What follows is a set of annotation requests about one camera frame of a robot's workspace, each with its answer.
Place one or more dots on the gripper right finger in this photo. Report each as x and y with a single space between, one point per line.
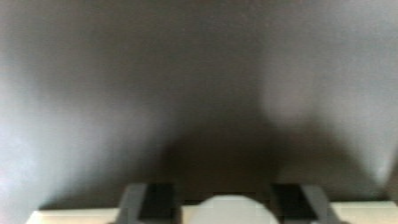
303 205

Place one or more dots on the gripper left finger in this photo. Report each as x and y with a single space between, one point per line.
150 204

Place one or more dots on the white cabinet body box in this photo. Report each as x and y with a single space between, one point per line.
230 210

